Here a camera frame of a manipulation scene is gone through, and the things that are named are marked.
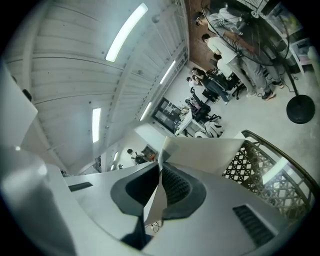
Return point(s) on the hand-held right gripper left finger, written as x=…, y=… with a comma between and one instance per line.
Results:
x=100, y=200

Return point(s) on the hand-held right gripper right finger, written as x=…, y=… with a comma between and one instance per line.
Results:
x=212, y=225

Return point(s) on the white triangle-print tablecloth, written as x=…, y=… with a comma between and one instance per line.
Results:
x=200, y=155

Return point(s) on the dark wicker glass-top table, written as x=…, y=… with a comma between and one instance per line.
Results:
x=240, y=162

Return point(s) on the long ceiling light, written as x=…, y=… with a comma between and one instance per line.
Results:
x=125, y=32
x=167, y=72
x=145, y=111
x=96, y=125

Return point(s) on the white capsule backpack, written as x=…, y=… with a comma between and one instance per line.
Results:
x=200, y=135

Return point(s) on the grey backpack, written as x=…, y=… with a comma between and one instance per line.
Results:
x=215, y=128

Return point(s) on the white long desk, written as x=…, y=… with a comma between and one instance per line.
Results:
x=186, y=122

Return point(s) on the black glass cabinet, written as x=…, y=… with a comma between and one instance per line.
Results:
x=165, y=112

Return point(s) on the black office chair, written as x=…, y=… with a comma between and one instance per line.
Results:
x=200, y=110

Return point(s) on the black pedestal fan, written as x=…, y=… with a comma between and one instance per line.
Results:
x=300, y=110

